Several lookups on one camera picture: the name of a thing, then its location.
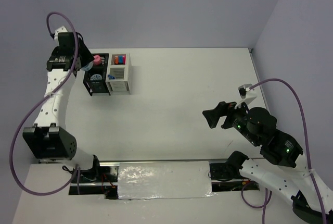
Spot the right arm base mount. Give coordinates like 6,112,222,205
208,151,251,193

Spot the silver tape covered plate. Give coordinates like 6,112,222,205
118,161,214,200

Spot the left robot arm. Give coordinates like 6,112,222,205
22,26,102,182

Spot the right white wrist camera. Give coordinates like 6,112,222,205
235,84,257,109

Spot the white slotted organizer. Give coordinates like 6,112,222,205
106,53,132,94

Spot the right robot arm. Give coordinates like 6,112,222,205
202,102,332,223

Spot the black slotted organizer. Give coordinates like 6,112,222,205
83,53,110,96

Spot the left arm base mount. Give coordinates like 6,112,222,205
68,165,119,200

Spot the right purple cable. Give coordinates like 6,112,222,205
240,78,327,224

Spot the blue white jar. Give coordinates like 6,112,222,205
81,62,94,71
90,74,103,81

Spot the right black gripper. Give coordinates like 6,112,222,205
201,96,259,144

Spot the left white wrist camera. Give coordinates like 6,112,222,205
54,26,68,41

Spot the clear blue spray bottle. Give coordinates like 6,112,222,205
108,74,115,80

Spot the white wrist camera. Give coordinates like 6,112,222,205
235,84,257,109
54,26,68,41

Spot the pink capped bottle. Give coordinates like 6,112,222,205
93,55,102,66

